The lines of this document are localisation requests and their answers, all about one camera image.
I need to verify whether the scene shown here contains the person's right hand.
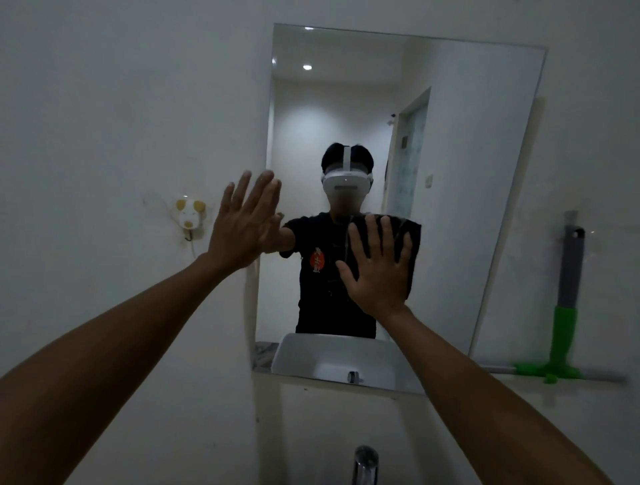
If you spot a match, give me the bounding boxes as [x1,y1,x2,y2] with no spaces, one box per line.
[335,214,415,321]

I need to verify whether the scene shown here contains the frameless wall mirror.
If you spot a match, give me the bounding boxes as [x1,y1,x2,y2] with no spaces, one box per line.
[251,22,549,397]

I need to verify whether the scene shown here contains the dog-shaped wall hook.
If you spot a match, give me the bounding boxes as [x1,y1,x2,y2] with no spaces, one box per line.
[174,198,207,258]

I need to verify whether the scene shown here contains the person's left hand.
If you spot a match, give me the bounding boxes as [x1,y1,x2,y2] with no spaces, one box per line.
[206,170,285,273]

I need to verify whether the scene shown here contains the dark cleaning cloth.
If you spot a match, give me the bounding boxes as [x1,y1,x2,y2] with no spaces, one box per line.
[347,212,422,301]

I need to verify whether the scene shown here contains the chrome faucet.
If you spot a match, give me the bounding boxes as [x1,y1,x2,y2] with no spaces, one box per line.
[352,445,380,485]

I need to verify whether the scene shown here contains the person's left forearm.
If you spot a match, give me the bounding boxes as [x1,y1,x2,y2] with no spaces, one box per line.
[0,252,251,485]

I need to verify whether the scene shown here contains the person's right forearm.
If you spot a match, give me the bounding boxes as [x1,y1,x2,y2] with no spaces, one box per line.
[382,306,616,485]

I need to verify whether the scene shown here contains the green and grey squeegee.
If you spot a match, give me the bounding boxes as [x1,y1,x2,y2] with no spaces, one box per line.
[480,211,629,385]

